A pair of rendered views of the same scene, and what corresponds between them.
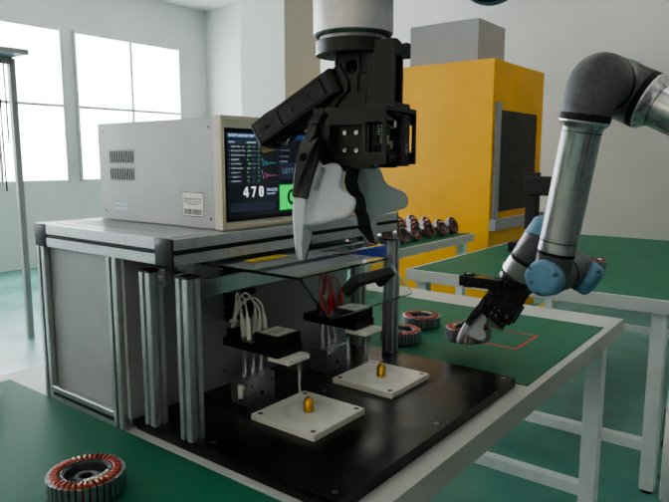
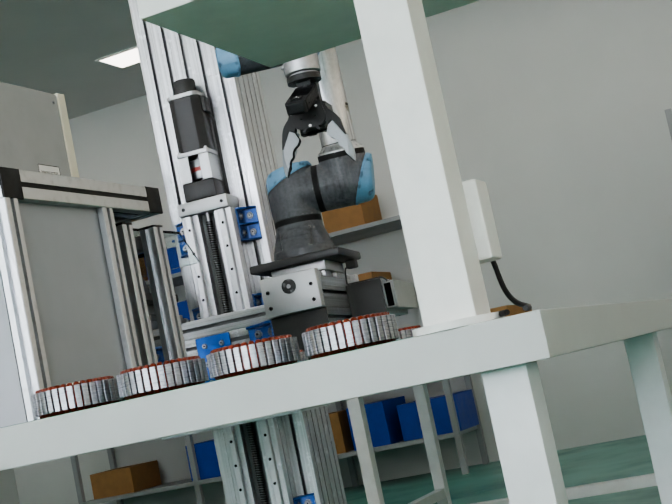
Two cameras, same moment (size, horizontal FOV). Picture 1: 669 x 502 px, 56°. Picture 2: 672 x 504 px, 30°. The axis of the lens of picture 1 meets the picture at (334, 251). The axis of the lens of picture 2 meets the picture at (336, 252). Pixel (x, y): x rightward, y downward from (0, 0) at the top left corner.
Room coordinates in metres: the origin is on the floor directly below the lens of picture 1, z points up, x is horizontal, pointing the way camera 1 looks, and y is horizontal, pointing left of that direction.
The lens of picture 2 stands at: (1.33, 2.40, 0.71)
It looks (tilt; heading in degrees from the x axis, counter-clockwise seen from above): 6 degrees up; 254
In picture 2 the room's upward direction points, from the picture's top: 12 degrees counter-clockwise
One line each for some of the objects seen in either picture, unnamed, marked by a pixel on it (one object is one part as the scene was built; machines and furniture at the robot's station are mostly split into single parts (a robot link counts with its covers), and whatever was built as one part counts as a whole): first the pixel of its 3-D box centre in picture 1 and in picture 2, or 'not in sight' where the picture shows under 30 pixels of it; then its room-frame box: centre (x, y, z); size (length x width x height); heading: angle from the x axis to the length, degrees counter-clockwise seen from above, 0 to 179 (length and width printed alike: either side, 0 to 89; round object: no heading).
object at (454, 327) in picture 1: (467, 332); not in sight; (1.53, -0.33, 0.81); 0.11 x 0.11 x 0.04
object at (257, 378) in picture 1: (253, 385); not in sight; (1.19, 0.16, 0.80); 0.07 x 0.05 x 0.06; 142
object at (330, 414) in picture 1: (309, 413); not in sight; (1.10, 0.05, 0.78); 0.15 x 0.15 x 0.01; 52
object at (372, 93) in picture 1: (359, 108); (310, 105); (0.61, -0.02, 1.29); 0.09 x 0.08 x 0.12; 60
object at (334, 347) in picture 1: (329, 356); not in sight; (1.38, 0.01, 0.80); 0.07 x 0.05 x 0.06; 142
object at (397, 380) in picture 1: (380, 377); not in sight; (1.30, -0.10, 0.78); 0.15 x 0.15 x 0.01; 52
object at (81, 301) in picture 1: (84, 332); (73, 309); (1.19, 0.49, 0.91); 0.28 x 0.03 x 0.32; 52
